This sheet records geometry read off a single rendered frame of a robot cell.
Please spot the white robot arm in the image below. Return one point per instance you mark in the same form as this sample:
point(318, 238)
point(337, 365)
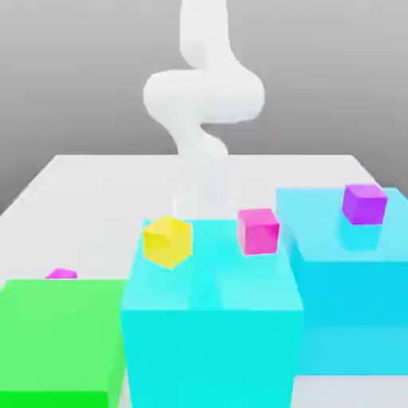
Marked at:
point(204, 92)

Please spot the small yellow cube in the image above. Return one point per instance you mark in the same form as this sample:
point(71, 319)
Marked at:
point(167, 242)

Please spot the small pink cube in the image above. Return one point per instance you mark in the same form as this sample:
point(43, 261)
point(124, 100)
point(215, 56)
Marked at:
point(258, 232)

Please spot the small magenta cube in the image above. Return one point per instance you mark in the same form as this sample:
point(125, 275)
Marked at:
point(62, 274)

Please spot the small purple cube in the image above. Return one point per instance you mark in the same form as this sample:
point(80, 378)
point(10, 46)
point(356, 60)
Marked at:
point(364, 204)

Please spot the large turquoise box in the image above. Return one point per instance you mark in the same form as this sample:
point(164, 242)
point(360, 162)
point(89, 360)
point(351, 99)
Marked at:
point(210, 338)

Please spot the large sky blue box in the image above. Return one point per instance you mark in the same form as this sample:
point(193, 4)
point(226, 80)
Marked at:
point(350, 302)

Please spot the large green box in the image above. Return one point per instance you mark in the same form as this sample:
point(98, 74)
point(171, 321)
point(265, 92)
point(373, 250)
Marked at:
point(57, 338)

